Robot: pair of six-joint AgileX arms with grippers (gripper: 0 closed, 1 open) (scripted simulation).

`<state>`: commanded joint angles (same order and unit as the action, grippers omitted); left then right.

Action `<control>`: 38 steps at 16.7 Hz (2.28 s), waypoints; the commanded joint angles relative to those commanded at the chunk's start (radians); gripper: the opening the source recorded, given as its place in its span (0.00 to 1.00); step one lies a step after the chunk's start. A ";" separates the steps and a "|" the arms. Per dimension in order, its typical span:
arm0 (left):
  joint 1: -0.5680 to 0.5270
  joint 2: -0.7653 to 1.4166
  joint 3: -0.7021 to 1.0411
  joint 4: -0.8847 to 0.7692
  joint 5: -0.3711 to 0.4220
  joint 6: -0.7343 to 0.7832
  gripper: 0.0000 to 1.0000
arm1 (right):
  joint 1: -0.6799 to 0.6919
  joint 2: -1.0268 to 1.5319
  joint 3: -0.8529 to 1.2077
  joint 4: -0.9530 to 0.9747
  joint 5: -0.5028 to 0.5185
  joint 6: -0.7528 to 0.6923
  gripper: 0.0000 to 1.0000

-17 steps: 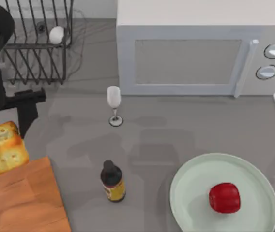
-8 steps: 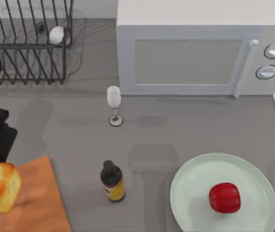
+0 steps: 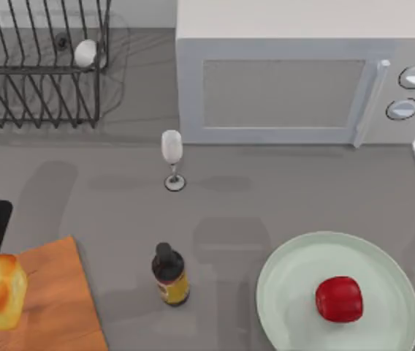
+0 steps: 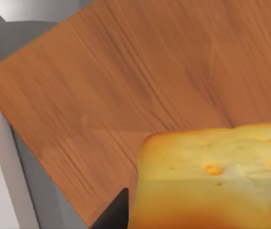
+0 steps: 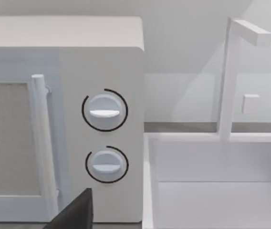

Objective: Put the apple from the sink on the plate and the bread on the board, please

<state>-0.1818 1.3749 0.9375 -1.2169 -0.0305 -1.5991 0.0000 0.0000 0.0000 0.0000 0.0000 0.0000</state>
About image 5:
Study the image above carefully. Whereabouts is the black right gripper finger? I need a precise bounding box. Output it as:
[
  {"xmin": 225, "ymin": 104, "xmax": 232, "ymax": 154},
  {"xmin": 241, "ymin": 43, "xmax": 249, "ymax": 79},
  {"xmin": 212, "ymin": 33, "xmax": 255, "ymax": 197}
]
[{"xmin": 42, "ymin": 187, "xmax": 94, "ymax": 229}]

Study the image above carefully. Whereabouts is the white microwave knob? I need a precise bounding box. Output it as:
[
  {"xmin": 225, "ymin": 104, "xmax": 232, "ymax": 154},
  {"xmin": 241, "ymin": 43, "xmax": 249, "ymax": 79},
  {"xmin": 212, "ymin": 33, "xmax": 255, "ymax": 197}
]
[
  {"xmin": 90, "ymin": 150, "xmax": 123, "ymax": 180},
  {"xmin": 87, "ymin": 94, "xmax": 123, "ymax": 128}
]

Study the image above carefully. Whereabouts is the microwave door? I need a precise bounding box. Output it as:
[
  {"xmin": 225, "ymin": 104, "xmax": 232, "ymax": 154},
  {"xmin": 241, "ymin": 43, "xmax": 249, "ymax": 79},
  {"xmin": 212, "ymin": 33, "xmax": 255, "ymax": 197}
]
[{"xmin": 0, "ymin": 47, "xmax": 64, "ymax": 215}]

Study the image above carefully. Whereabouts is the white sink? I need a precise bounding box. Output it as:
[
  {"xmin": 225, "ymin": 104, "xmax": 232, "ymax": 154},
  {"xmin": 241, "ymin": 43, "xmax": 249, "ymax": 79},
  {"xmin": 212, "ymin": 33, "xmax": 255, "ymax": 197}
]
[{"xmin": 142, "ymin": 132, "xmax": 271, "ymax": 229}]

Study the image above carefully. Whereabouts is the pale microwave oven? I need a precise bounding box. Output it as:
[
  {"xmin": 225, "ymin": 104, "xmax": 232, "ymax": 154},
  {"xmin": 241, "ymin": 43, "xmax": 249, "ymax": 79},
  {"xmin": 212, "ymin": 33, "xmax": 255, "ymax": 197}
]
[{"xmin": 0, "ymin": 16, "xmax": 145, "ymax": 225}]

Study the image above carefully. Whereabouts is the tall white tap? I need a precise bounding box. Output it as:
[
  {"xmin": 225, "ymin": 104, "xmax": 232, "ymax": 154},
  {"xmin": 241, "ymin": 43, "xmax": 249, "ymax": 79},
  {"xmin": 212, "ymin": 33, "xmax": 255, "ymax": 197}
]
[{"xmin": 218, "ymin": 17, "xmax": 271, "ymax": 142}]

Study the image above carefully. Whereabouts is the white microwave door handle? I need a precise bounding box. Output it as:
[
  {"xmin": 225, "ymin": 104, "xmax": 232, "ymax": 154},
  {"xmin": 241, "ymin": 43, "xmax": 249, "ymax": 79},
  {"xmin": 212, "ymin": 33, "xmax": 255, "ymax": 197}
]
[{"xmin": 31, "ymin": 74, "xmax": 59, "ymax": 215}]

